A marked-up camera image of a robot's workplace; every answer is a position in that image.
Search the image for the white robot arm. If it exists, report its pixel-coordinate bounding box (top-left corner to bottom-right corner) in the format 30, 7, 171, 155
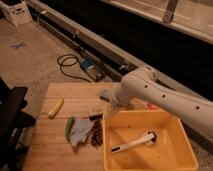
109, 66, 213, 140

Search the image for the blue sponge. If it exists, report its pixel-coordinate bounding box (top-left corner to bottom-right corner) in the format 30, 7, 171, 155
100, 89, 110, 102

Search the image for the blue power box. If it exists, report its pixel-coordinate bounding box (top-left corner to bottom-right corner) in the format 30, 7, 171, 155
80, 59, 105, 82

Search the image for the grey crumpled cloth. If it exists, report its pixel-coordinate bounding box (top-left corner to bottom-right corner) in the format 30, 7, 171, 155
70, 118, 93, 147

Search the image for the orange fruit toy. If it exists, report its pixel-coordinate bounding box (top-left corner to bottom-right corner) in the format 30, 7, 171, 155
147, 103, 159, 110

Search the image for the green pepper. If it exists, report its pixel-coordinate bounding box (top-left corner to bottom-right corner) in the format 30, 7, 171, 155
65, 116, 75, 142

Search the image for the yellow plastic bin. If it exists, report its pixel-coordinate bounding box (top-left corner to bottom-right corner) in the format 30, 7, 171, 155
103, 110, 198, 171

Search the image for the black chair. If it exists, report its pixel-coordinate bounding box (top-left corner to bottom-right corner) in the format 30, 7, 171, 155
0, 77, 36, 171

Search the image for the white cardboard box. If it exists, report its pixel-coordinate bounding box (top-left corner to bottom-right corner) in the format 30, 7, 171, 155
0, 0, 32, 27

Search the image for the black cable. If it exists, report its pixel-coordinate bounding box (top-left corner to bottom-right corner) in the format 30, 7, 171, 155
56, 53, 92, 83

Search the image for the white handled brush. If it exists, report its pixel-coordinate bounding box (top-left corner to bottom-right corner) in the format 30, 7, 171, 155
111, 131, 157, 153

